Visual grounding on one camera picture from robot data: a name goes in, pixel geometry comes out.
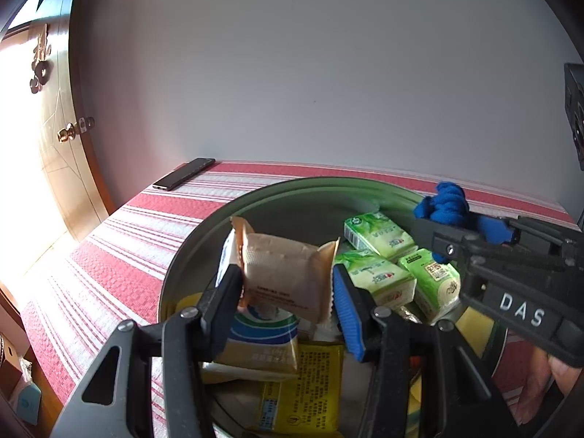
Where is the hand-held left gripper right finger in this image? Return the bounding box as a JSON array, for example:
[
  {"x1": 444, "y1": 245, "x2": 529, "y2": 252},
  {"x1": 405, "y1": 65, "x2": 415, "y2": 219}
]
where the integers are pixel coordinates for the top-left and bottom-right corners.
[{"x1": 332, "y1": 265, "x2": 514, "y2": 438}]

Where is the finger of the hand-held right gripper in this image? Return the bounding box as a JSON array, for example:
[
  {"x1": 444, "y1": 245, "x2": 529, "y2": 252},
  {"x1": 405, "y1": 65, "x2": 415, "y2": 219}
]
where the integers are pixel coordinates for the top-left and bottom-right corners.
[
  {"x1": 413, "y1": 216, "x2": 487, "y2": 268},
  {"x1": 499, "y1": 216, "x2": 573, "y2": 256}
]

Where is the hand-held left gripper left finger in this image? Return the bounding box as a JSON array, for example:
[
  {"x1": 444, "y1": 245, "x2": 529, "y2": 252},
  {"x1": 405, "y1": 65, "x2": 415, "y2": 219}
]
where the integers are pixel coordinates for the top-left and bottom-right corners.
[{"x1": 50, "y1": 265, "x2": 242, "y2": 438}]

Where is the blue knotted cloth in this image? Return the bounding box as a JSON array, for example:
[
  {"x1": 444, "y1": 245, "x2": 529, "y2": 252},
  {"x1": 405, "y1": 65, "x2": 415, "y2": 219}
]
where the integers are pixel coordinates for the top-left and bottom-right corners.
[{"x1": 413, "y1": 181, "x2": 521, "y2": 263}]

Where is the green tissue pack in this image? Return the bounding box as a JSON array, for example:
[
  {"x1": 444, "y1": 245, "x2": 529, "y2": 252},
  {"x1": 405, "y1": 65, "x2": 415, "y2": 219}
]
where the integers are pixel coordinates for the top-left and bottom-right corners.
[
  {"x1": 335, "y1": 250, "x2": 417, "y2": 312},
  {"x1": 398, "y1": 249, "x2": 462, "y2": 323},
  {"x1": 343, "y1": 212, "x2": 417, "y2": 262}
]

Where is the white blue tissue pack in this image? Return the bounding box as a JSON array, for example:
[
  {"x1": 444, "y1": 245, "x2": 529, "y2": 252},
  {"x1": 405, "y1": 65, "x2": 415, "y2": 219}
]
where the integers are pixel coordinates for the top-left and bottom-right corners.
[{"x1": 201, "y1": 303, "x2": 302, "y2": 383}]

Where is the yellow foil packet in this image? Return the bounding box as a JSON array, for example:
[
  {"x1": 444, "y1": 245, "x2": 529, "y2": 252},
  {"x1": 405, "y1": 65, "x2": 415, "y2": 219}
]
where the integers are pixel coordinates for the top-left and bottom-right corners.
[{"x1": 249, "y1": 344, "x2": 346, "y2": 437}]

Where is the round black metal tin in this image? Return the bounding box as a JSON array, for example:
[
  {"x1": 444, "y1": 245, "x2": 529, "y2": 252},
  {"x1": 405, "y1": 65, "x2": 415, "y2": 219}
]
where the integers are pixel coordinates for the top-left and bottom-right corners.
[{"x1": 157, "y1": 177, "x2": 505, "y2": 438}]

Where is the person's right hand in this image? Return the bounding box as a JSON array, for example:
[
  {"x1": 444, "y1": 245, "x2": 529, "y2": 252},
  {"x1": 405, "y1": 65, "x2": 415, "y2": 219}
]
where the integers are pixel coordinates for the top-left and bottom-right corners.
[{"x1": 547, "y1": 353, "x2": 584, "y2": 395}]

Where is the black smartphone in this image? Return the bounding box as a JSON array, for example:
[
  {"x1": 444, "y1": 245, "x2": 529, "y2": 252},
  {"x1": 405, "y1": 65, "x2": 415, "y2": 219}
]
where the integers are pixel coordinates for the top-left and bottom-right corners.
[{"x1": 153, "y1": 158, "x2": 215, "y2": 191}]

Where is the wooden door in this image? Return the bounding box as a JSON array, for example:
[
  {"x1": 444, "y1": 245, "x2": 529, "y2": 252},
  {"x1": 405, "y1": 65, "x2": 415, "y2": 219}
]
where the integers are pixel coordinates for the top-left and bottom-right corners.
[{"x1": 0, "y1": 0, "x2": 117, "y2": 284}]

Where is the teal rounded device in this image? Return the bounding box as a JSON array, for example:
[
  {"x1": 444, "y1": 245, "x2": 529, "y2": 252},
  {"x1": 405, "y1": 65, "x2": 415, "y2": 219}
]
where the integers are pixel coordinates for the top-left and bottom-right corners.
[{"x1": 11, "y1": 383, "x2": 43, "y2": 426}]

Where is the brown cardboard box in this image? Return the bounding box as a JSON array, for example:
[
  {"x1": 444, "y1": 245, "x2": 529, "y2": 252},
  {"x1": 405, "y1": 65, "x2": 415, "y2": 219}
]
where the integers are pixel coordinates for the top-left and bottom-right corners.
[{"x1": 0, "y1": 333, "x2": 32, "y2": 397}]

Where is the brass door knob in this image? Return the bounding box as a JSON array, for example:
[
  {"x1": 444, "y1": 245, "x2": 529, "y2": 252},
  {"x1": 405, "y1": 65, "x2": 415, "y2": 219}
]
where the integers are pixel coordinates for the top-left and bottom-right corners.
[{"x1": 57, "y1": 116, "x2": 96, "y2": 145}]

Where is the dark door ornament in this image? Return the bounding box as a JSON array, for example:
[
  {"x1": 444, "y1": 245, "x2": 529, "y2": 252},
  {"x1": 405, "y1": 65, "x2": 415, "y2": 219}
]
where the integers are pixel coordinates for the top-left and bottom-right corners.
[{"x1": 29, "y1": 24, "x2": 52, "y2": 95}]

